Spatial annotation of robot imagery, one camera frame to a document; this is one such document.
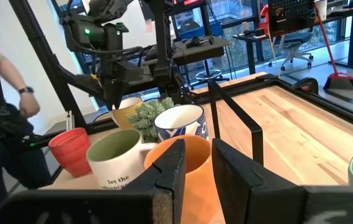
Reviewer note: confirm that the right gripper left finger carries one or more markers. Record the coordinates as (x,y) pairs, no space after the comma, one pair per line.
(163,186)

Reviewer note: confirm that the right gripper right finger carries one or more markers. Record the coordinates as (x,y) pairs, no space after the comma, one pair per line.
(241,193)

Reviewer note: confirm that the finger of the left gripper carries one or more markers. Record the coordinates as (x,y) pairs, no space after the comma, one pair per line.
(113,95)

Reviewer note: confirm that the yellow mug white interior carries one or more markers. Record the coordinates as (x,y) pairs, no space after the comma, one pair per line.
(123,119)

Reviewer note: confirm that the orange ceramic mug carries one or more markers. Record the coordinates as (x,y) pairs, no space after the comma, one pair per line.
(199,193)

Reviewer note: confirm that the olive green mug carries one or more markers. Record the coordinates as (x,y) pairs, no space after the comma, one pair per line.
(114,168)

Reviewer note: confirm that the blue-rimmed floral print mug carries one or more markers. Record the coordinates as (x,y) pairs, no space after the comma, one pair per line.
(179,118)

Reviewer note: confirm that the red plastic cup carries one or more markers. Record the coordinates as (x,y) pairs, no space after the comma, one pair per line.
(70,155)

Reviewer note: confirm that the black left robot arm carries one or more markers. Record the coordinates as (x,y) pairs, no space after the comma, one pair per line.
(163,37)

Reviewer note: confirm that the person's forearm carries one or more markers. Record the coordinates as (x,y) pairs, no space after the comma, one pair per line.
(11,71)

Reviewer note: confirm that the white patterned bowl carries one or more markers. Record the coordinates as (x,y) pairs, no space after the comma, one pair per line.
(146,119)

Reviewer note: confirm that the black gantry strut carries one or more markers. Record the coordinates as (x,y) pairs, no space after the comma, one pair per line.
(47,59)

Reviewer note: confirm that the grey side table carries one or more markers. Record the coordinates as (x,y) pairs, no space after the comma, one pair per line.
(201,54)

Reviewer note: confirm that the black handheld controller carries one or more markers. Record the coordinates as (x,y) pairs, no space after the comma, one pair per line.
(199,41)

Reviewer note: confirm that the person's hand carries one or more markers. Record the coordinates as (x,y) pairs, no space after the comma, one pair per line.
(28,104)

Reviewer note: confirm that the black wristwatch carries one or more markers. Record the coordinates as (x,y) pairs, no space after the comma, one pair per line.
(26,90)

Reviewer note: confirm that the black standing desk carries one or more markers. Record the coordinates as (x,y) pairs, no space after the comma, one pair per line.
(251,56)

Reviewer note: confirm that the red broom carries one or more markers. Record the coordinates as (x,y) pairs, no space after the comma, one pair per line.
(341,82)

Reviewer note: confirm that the office chair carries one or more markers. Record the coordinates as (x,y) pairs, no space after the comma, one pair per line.
(294,39)

